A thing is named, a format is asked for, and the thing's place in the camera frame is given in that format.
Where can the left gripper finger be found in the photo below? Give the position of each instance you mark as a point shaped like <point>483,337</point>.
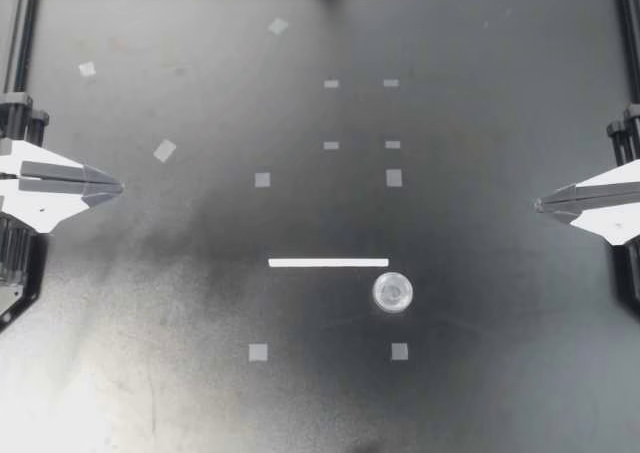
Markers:
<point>47,163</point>
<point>45,208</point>

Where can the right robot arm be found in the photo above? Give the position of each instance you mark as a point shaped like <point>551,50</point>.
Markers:
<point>629,278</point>

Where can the clear plastic cup with lid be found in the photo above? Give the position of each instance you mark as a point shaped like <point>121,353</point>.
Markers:
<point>392,293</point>

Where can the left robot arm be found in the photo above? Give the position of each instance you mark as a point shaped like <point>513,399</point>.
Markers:
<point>20,268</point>

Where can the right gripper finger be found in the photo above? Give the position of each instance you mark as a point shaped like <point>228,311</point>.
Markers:
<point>612,180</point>
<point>612,218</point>

